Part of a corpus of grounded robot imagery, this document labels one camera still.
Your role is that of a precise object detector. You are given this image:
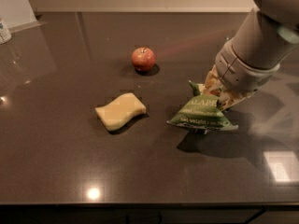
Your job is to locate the white board leaning on wall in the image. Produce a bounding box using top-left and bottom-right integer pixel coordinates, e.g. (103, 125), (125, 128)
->
(0, 0), (44, 33)

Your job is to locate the white bottle with label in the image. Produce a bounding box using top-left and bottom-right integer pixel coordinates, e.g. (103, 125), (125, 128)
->
(0, 18), (12, 44)

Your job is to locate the red apple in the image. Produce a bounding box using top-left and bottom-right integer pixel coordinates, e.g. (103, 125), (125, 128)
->
(131, 47), (155, 72)

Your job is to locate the green jalapeno chip bag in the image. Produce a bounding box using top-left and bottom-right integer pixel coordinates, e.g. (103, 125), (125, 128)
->
(167, 81), (238, 133)

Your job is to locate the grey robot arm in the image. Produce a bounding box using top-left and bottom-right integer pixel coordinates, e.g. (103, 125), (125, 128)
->
(205, 0), (299, 110)

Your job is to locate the yellow sponge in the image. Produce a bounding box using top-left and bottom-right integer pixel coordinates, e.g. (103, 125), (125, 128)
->
(95, 92), (147, 132)

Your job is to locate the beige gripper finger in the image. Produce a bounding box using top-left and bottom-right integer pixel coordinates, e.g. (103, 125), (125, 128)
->
(218, 89), (254, 110)
(204, 66), (222, 96)

